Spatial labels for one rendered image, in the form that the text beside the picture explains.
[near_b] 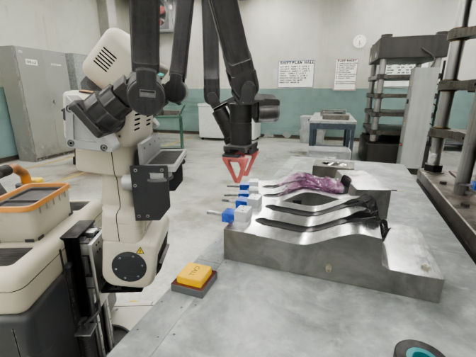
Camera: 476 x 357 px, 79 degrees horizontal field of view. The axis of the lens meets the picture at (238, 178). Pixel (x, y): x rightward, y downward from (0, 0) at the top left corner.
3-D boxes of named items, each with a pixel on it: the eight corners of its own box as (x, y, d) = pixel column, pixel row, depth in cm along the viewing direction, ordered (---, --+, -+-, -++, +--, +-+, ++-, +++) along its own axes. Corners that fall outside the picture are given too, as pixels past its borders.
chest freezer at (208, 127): (261, 137, 803) (261, 103, 776) (254, 142, 732) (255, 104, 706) (210, 135, 845) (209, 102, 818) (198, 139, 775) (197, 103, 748)
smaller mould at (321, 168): (312, 178, 152) (312, 165, 150) (314, 171, 165) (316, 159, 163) (353, 182, 145) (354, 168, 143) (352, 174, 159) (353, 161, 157)
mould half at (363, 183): (246, 215, 106) (246, 187, 103) (248, 192, 131) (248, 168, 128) (387, 219, 103) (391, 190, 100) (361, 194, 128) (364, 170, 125)
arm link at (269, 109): (231, 70, 73) (241, 81, 66) (273, 70, 76) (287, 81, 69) (228, 115, 80) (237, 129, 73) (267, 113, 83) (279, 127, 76)
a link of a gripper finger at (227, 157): (254, 178, 80) (255, 145, 78) (246, 186, 74) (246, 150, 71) (231, 176, 83) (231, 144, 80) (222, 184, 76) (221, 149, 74)
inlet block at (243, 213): (203, 223, 85) (202, 206, 84) (211, 217, 90) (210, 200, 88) (246, 230, 81) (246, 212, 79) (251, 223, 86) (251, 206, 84)
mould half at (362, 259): (224, 258, 79) (223, 212, 75) (253, 220, 102) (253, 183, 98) (439, 304, 62) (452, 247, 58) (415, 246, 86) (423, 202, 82)
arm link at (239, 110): (227, 98, 76) (232, 99, 71) (251, 98, 78) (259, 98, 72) (227, 125, 78) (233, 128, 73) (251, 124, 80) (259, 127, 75)
